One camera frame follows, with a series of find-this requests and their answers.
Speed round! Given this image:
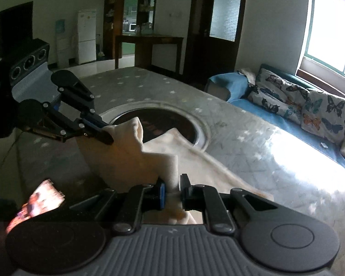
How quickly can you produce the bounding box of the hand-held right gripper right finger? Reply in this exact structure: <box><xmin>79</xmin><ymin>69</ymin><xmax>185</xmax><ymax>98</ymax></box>
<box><xmin>181</xmin><ymin>174</ymin><xmax>279</xmax><ymax>234</ymax></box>

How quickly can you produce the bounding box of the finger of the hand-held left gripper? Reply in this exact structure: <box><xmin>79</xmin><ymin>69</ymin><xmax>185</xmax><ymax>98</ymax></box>
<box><xmin>26</xmin><ymin>101</ymin><xmax>115</xmax><ymax>146</ymax></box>
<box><xmin>59</xmin><ymin>75</ymin><xmax>109</xmax><ymax>129</ymax></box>

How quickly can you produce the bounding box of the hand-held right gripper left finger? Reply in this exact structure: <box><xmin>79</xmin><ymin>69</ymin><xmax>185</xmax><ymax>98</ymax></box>
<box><xmin>69</xmin><ymin>178</ymin><xmax>166</xmax><ymax>235</ymax></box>

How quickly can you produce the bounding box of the cream cloth garment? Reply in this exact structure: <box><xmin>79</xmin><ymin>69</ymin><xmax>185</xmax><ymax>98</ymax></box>
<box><xmin>76</xmin><ymin>117</ymin><xmax>275</xmax><ymax>225</ymax></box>

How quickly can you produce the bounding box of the water dispenser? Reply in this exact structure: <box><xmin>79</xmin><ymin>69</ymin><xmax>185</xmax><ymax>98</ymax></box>
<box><xmin>55</xmin><ymin>19</ymin><xmax>72</xmax><ymax>69</ymax></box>

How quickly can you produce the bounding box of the white fridge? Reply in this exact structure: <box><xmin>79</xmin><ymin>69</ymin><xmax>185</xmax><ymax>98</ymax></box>
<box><xmin>76</xmin><ymin>9</ymin><xmax>98</xmax><ymax>65</ymax></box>

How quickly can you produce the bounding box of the round black induction hob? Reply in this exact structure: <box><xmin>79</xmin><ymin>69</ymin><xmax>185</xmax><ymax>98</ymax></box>
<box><xmin>99</xmin><ymin>101</ymin><xmax>212</xmax><ymax>153</ymax></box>

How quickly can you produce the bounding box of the dark wooden counter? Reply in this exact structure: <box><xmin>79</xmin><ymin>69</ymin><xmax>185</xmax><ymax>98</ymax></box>
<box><xmin>114</xmin><ymin>33</ymin><xmax>184</xmax><ymax>74</ymax></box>

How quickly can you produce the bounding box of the wooden shelf cabinet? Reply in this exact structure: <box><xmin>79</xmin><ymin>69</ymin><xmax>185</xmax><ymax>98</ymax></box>
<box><xmin>103</xmin><ymin>0</ymin><xmax>159</xmax><ymax>61</ymax></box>

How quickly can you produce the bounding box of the blue sofa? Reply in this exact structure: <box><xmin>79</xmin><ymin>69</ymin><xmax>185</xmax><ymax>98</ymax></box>
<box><xmin>205</xmin><ymin>63</ymin><xmax>345</xmax><ymax>190</ymax></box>

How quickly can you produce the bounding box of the dark door with frosted glass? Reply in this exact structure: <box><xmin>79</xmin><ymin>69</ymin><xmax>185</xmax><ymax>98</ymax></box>
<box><xmin>187</xmin><ymin>0</ymin><xmax>248</xmax><ymax>90</ymax></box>

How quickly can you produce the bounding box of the beige towel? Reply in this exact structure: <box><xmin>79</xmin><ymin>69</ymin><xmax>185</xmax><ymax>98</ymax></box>
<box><xmin>236</xmin><ymin>67</ymin><xmax>258</xmax><ymax>86</ymax></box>

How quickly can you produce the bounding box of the butterfly print cushion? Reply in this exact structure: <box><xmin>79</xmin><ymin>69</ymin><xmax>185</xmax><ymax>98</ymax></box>
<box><xmin>249</xmin><ymin>67</ymin><xmax>311</xmax><ymax>119</ymax></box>
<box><xmin>300</xmin><ymin>89</ymin><xmax>345</xmax><ymax>145</ymax></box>

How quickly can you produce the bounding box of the large window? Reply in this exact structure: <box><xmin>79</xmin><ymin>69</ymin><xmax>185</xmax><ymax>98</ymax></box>
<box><xmin>296</xmin><ymin>0</ymin><xmax>345</xmax><ymax>84</ymax></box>

